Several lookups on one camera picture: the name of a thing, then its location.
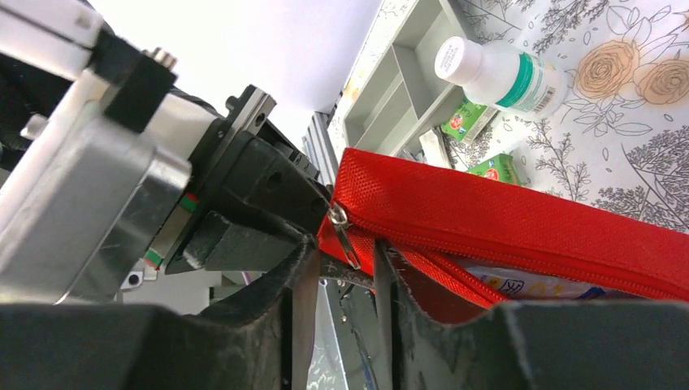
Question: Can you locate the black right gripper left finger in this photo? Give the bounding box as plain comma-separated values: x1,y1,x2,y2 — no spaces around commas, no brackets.
1,238,319,389

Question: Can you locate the green sachet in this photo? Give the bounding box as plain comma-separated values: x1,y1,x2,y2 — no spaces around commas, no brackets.
440,97,498,145
466,154,521,185

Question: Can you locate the green sachet upper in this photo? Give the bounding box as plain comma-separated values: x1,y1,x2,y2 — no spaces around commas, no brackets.
440,97,498,145

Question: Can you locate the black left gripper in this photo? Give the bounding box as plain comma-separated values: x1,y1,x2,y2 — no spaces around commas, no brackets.
162,85,331,275

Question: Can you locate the white pill bottle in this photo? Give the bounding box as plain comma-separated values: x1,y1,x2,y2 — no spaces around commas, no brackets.
435,37,569,120

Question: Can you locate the red first aid pouch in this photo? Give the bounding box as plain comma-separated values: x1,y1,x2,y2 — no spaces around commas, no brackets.
318,148,688,309

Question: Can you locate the floral table mat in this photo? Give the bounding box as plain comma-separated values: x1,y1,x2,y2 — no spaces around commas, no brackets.
327,0,689,232

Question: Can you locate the grey plastic tray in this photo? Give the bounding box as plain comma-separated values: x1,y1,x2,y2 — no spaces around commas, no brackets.
342,1,466,155

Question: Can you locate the blue cotton swab packet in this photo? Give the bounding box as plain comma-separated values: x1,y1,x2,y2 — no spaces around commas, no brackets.
466,265,637,300

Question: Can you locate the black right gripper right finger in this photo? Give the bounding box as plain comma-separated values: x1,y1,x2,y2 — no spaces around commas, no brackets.
374,240,688,389

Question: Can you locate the green sachet lower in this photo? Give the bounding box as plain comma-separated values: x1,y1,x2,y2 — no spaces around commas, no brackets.
466,154,521,185

